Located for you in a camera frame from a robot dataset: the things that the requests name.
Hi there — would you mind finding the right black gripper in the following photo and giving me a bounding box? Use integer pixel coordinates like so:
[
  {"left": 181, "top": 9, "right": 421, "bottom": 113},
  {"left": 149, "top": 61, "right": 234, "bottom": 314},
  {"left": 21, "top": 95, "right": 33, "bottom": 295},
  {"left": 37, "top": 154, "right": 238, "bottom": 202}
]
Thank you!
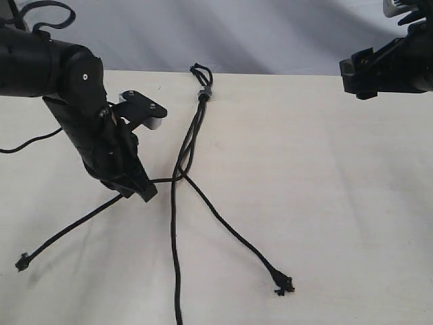
[{"left": 339, "top": 21, "right": 432, "bottom": 100}]

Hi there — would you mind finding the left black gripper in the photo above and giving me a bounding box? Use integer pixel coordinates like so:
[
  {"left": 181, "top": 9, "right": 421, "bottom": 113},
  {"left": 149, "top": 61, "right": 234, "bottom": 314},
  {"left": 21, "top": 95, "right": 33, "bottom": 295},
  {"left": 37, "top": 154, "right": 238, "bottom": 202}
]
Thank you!
[{"left": 43, "top": 96, "right": 158, "bottom": 202}]

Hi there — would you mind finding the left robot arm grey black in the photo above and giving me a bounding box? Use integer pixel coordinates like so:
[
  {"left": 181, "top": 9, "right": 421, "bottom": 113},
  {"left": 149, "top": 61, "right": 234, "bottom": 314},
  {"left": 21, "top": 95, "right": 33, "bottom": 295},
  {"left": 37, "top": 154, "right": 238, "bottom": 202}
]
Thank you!
[{"left": 1, "top": 26, "right": 167, "bottom": 201}]

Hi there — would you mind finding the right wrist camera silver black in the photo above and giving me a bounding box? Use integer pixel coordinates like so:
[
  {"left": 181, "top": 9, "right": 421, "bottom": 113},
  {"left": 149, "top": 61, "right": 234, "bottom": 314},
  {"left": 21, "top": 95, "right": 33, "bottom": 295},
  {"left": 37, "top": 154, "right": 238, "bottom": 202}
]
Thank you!
[{"left": 382, "top": 0, "right": 432, "bottom": 26}]

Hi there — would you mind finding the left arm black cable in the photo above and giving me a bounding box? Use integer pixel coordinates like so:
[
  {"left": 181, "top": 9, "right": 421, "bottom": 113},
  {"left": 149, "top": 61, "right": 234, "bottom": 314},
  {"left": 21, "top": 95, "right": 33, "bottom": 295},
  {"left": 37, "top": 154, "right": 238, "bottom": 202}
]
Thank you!
[{"left": 0, "top": 0, "right": 77, "bottom": 155}]

